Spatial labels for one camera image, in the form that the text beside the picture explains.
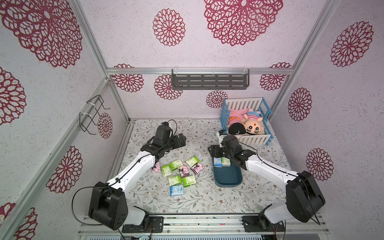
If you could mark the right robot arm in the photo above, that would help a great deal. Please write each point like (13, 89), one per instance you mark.
(303, 195)

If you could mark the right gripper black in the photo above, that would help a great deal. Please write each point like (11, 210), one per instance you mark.
(215, 150)

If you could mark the blue tissue pack bottom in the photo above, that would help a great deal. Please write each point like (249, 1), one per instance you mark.
(177, 190)

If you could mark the pink tissue pack left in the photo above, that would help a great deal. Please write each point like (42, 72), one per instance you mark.
(156, 168)

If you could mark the teal storage box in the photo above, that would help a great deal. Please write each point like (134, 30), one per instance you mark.
(225, 177)

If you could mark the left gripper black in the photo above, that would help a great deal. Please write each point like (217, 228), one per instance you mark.
(177, 143)

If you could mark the black wire wall rack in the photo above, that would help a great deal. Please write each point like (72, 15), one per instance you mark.
(87, 118)

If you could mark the grey wall shelf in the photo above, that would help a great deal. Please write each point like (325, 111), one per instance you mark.
(210, 81)

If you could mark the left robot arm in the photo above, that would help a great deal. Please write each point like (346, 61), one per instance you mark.
(108, 204)

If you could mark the pink kuromi pack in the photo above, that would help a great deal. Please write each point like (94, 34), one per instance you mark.
(197, 168)
(184, 172)

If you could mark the blue tissue pack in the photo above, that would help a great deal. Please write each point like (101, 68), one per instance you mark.
(217, 162)
(177, 190)

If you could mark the pink plush doll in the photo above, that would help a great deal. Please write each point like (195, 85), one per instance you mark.
(236, 121)

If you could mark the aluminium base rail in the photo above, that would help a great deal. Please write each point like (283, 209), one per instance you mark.
(230, 224)

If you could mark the blue white toy crib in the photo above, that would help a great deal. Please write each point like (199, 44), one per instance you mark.
(257, 104)

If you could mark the green tissue pack top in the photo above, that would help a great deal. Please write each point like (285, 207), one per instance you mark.
(226, 162)

